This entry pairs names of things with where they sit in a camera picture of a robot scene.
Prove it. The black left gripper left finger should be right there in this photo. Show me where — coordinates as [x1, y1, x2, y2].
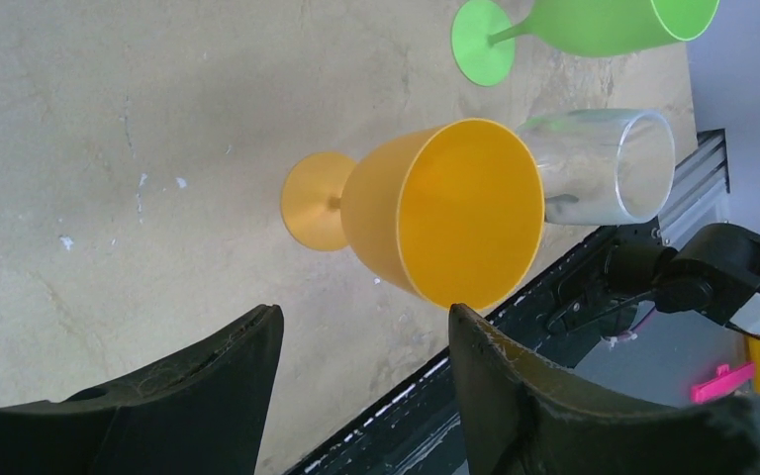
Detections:
[0, 305, 284, 474]

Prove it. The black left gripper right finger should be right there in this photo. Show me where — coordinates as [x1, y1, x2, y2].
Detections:
[448, 304, 760, 474]

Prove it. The orange plastic wine glass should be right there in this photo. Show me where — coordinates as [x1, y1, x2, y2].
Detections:
[280, 118, 544, 310]

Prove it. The clear wine glass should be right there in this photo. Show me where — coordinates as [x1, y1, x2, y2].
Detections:
[517, 109, 676, 226]

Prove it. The green plastic wine glass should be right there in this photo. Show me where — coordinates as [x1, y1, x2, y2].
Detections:
[450, 0, 720, 87]

